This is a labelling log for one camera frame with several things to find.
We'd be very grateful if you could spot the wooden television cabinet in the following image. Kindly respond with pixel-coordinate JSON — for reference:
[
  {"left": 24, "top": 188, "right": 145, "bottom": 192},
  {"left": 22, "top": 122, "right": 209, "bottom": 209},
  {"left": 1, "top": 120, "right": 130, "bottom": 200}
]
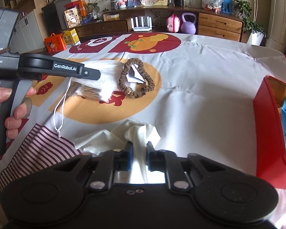
[{"left": 72, "top": 5, "right": 245, "bottom": 43}]

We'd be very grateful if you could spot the clear plastic bag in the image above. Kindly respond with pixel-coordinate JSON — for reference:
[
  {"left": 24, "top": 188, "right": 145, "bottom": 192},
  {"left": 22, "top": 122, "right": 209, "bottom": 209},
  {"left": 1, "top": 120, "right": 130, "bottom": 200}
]
[{"left": 202, "top": 0, "right": 224, "bottom": 12}]

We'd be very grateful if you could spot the black small fridge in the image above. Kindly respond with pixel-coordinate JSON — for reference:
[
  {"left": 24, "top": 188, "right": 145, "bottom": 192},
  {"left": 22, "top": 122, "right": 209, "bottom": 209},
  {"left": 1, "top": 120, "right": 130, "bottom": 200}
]
[{"left": 41, "top": 0, "right": 73, "bottom": 37}]

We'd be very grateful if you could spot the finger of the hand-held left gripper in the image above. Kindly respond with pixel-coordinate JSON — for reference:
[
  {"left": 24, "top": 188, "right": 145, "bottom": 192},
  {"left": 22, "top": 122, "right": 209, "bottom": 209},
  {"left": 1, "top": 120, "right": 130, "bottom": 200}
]
[{"left": 69, "top": 64, "right": 101, "bottom": 81}]

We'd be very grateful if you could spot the white paper tag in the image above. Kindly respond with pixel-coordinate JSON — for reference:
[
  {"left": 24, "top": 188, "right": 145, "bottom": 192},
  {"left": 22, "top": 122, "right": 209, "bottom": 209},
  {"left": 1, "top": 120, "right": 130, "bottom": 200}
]
[{"left": 127, "top": 64, "right": 146, "bottom": 85}]

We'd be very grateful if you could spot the person's left hand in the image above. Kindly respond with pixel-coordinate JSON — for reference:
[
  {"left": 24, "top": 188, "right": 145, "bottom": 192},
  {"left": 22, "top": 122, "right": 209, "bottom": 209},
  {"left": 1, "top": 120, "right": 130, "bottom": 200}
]
[{"left": 0, "top": 87, "right": 37, "bottom": 140}]

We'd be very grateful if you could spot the purple kettlebell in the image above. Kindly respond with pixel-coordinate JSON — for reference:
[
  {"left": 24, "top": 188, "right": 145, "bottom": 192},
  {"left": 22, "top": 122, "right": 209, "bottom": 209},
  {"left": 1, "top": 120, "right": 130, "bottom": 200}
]
[{"left": 180, "top": 12, "right": 197, "bottom": 34}]

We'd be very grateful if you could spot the white router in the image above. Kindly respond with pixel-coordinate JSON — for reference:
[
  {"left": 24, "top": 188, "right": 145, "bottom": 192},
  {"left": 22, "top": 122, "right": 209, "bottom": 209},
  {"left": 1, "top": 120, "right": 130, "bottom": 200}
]
[{"left": 130, "top": 16, "right": 152, "bottom": 32}]

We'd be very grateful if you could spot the printed tablecloth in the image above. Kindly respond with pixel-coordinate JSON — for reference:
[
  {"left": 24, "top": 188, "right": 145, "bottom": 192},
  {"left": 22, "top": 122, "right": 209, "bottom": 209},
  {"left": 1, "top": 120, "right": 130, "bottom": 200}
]
[{"left": 0, "top": 32, "right": 286, "bottom": 223}]

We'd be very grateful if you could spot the white standing air conditioner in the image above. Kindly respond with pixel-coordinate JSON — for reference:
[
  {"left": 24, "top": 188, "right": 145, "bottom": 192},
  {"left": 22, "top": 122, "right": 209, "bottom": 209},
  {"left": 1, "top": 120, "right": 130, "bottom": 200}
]
[{"left": 265, "top": 0, "right": 286, "bottom": 53}]

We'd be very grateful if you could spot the orange gift bag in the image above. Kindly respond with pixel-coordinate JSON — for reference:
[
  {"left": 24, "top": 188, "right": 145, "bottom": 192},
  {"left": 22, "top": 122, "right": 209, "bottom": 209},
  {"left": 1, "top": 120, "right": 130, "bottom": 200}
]
[{"left": 64, "top": 0, "right": 89, "bottom": 18}]

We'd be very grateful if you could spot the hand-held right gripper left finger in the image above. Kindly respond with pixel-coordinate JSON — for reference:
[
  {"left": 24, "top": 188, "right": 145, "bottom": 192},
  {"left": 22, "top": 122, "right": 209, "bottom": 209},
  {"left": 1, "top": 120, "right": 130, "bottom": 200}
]
[{"left": 81, "top": 141, "right": 134, "bottom": 193}]

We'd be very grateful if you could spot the white gauze drawstring bag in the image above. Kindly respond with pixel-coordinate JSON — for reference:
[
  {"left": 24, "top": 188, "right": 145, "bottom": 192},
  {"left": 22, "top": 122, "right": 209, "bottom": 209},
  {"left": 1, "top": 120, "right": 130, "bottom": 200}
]
[{"left": 53, "top": 60, "right": 124, "bottom": 139}]

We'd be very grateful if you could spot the yellow gift box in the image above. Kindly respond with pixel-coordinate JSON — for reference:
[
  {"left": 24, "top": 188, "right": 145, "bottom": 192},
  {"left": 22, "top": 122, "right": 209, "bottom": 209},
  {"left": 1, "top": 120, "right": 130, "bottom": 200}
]
[{"left": 62, "top": 28, "right": 81, "bottom": 46}]

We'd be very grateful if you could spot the orange gift box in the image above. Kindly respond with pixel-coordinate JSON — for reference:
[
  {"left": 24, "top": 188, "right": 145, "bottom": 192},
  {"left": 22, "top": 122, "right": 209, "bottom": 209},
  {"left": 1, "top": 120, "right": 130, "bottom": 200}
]
[{"left": 44, "top": 33, "right": 67, "bottom": 53}]

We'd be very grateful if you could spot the wooden wall shelf cabinet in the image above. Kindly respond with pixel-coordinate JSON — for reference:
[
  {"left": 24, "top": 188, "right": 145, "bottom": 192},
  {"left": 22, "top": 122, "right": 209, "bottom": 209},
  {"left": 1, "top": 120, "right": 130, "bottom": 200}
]
[{"left": 0, "top": 0, "right": 50, "bottom": 53}]

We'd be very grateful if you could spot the small wooden box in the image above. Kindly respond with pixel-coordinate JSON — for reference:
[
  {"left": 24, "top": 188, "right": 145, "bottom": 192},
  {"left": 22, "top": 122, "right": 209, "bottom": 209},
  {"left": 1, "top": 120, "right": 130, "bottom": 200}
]
[{"left": 103, "top": 13, "right": 121, "bottom": 21}]

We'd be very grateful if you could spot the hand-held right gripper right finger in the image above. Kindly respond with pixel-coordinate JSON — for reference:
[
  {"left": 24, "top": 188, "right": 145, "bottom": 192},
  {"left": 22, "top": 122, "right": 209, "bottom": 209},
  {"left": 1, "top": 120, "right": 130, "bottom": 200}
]
[{"left": 146, "top": 141, "right": 207, "bottom": 193}]

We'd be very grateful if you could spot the cream soft cloth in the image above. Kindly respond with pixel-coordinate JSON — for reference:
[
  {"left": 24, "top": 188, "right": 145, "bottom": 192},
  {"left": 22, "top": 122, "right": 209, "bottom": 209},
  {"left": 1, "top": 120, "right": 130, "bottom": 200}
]
[{"left": 75, "top": 120, "right": 161, "bottom": 185}]

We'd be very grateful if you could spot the pink toy backpack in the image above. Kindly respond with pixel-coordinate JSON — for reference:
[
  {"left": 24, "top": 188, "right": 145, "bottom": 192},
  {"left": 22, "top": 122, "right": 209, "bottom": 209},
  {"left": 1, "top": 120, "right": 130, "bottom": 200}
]
[{"left": 166, "top": 14, "right": 181, "bottom": 33}]

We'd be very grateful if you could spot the brown hair scrunchie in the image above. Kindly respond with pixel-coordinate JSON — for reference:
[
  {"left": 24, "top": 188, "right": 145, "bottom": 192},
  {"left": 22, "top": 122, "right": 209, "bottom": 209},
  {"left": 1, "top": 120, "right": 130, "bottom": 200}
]
[{"left": 118, "top": 57, "right": 155, "bottom": 100}]

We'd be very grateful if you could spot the red metal tin box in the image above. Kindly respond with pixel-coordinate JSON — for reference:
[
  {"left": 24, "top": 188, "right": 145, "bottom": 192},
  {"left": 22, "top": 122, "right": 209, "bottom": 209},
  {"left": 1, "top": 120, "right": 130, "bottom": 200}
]
[{"left": 253, "top": 75, "right": 286, "bottom": 185}]

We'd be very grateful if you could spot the tall green potted plant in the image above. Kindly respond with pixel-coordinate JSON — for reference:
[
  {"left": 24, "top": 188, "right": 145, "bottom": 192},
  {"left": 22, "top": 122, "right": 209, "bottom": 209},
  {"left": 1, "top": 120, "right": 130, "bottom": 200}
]
[{"left": 228, "top": 0, "right": 268, "bottom": 46}]

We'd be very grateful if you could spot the snack box with window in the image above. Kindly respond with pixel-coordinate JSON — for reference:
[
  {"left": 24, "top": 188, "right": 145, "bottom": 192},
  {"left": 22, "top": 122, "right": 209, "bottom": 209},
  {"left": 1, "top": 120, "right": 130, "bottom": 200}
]
[{"left": 63, "top": 7, "right": 81, "bottom": 28}]

